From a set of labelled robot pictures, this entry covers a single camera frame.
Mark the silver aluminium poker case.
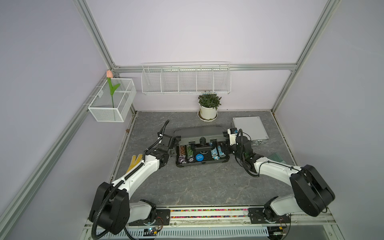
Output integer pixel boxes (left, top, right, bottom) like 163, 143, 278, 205
233, 117, 270, 146

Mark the black plastic poker case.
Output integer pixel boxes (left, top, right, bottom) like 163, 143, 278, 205
174, 126, 230, 168

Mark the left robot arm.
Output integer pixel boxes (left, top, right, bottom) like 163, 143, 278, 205
89, 134, 176, 240

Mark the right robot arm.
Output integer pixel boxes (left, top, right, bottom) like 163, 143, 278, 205
229, 132, 336, 223

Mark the blue white chip stack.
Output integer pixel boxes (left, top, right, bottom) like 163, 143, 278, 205
211, 148, 220, 160

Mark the yellow work glove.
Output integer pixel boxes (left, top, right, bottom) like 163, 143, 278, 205
127, 154, 143, 173

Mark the blue round chip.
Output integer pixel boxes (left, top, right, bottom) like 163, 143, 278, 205
195, 154, 204, 162

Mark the white potted green plant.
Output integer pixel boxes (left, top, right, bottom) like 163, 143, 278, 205
198, 94, 222, 122

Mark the pink artificial tulip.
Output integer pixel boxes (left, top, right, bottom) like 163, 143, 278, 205
106, 70, 121, 108

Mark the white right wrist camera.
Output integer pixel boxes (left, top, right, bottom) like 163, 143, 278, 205
227, 128, 238, 146

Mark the long white wire shelf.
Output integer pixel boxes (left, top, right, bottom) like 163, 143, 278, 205
141, 62, 232, 95

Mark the white wire basket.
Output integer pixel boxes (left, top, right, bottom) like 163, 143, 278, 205
88, 78, 137, 123

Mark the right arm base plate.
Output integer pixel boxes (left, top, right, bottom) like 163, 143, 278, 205
248, 207, 291, 224

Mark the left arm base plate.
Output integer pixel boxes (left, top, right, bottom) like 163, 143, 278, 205
129, 209, 171, 226

